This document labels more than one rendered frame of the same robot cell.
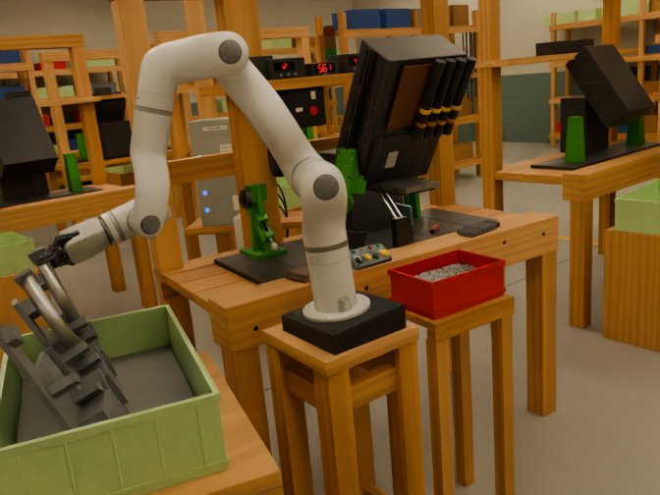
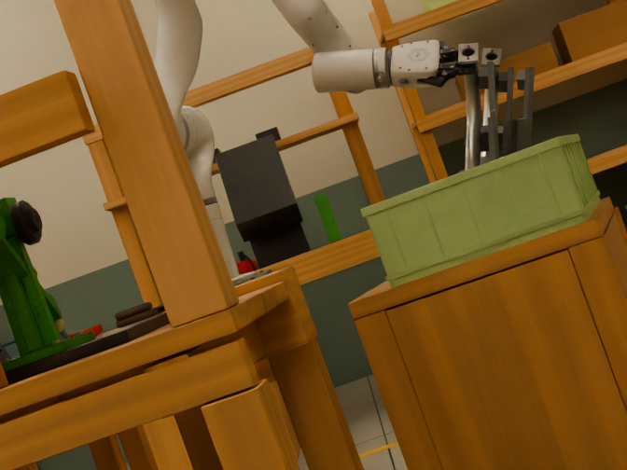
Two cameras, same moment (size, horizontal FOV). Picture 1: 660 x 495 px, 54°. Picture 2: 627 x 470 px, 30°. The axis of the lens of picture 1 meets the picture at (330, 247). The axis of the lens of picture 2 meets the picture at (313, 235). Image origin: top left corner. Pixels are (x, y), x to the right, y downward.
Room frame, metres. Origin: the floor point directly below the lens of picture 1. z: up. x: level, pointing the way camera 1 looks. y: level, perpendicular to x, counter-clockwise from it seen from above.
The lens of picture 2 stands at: (3.63, 1.84, 0.92)
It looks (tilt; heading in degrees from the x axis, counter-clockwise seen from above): 0 degrees down; 218
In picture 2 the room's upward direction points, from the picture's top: 20 degrees counter-clockwise
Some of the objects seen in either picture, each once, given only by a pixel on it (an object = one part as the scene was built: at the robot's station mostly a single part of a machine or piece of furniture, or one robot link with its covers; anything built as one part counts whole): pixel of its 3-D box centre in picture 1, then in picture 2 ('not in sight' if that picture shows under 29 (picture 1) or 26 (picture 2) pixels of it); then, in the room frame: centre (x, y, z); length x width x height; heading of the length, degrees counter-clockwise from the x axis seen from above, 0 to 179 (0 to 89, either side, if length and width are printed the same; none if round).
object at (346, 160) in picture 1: (350, 175); not in sight; (2.42, -0.10, 1.17); 0.13 x 0.12 x 0.20; 121
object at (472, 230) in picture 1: (476, 228); not in sight; (2.45, -0.58, 0.91); 0.20 x 0.11 x 0.03; 131
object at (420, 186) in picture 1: (390, 184); not in sight; (2.46, -0.25, 1.11); 0.39 x 0.16 x 0.03; 31
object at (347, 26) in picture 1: (407, 100); not in sight; (8.48, -1.15, 1.14); 2.45 x 0.55 x 2.28; 128
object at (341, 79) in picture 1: (313, 81); not in sight; (2.73, 0.00, 1.52); 0.90 x 0.25 x 0.04; 121
